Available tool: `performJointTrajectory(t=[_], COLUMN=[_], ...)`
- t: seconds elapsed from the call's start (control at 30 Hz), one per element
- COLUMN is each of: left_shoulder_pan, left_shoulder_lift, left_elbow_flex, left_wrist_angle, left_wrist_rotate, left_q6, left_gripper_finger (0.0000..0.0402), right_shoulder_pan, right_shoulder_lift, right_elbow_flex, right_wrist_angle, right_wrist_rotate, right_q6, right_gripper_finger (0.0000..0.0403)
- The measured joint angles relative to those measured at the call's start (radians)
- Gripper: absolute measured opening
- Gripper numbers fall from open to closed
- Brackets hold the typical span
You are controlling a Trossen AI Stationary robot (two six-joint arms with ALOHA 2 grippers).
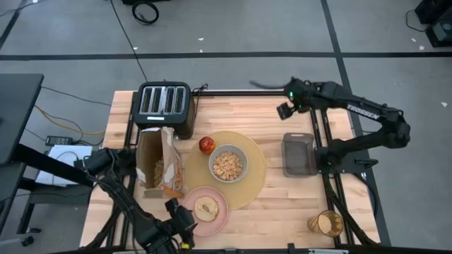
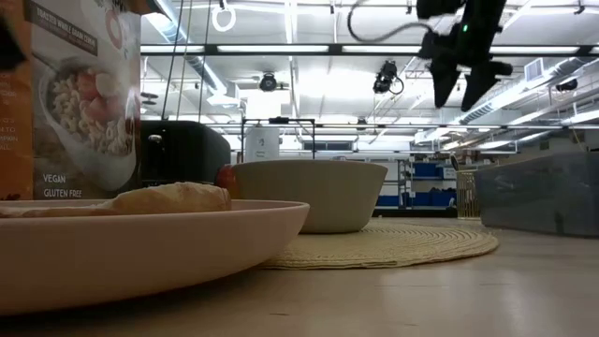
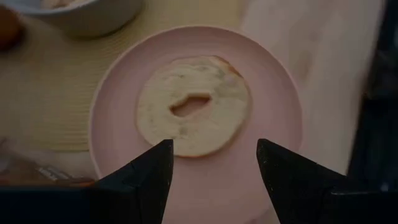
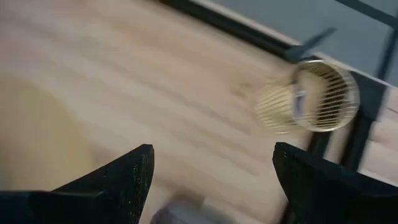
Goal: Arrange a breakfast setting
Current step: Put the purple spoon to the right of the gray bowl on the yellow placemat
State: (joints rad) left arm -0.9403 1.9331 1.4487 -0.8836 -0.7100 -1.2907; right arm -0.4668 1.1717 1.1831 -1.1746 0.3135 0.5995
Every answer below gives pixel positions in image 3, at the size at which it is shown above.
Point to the cereal box with bowl picture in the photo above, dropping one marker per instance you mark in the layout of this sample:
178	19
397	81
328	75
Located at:
25	171

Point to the round woven straw placemat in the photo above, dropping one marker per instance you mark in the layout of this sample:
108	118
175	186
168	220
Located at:
46	102

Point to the cream ceramic bowl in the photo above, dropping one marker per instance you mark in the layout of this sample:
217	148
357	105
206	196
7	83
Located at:
93	18

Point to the pink shallow plate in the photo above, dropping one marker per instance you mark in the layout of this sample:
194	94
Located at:
124	140

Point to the red apple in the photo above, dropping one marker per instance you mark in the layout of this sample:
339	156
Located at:
9	29

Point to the sliced bagel half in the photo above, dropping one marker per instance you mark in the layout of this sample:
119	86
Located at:
202	133

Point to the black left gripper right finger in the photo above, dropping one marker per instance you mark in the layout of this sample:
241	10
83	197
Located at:
304	193

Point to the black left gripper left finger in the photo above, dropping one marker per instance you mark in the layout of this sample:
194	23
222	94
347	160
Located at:
124	199

